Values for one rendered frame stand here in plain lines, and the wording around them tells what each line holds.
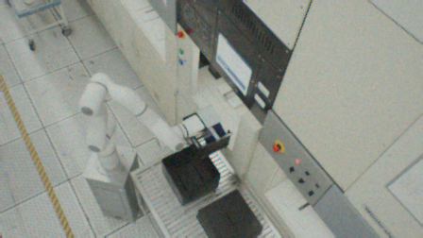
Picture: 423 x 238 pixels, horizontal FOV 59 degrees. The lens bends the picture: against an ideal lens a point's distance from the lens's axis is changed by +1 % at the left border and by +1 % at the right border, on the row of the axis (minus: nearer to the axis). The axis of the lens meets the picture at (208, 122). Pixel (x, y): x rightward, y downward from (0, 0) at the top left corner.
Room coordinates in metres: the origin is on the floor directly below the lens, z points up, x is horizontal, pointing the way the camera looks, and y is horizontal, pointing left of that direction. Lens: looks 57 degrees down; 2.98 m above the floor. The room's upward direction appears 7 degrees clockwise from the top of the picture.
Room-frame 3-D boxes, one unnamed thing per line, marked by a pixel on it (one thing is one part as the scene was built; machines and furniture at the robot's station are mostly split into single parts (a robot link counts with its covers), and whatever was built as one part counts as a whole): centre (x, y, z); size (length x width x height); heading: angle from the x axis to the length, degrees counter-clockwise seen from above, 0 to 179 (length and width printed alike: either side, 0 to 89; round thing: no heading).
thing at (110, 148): (1.07, 0.60, 1.07); 0.19 x 0.12 x 0.24; 175
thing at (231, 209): (0.73, -0.20, 0.83); 0.29 x 0.29 x 0.13; 37
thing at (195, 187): (0.99, 0.07, 0.85); 0.28 x 0.28 x 0.17; 37
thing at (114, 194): (1.04, 0.60, 0.38); 0.28 x 0.28 x 0.76; 84
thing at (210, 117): (1.15, 0.01, 1.11); 0.24 x 0.20 x 0.32; 38
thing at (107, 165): (1.04, 0.60, 0.85); 0.19 x 0.19 x 0.18
